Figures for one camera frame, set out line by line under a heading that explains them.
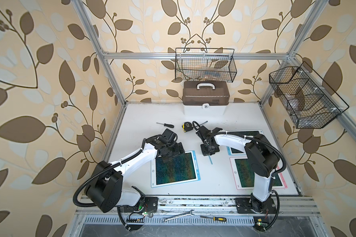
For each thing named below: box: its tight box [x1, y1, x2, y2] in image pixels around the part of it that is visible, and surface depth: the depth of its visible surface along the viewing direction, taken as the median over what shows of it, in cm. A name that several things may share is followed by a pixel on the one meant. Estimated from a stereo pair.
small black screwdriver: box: [155, 122, 175, 128], surface depth 107 cm
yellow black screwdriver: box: [199, 215, 227, 222], surface depth 72 cm
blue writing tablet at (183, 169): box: [150, 150, 201, 189], surface depth 88 cm
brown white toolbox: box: [181, 80, 230, 116], surface depth 104 cm
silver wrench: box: [161, 209, 195, 223], surface depth 72 cm
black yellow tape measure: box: [181, 121, 194, 133], surface depth 105 cm
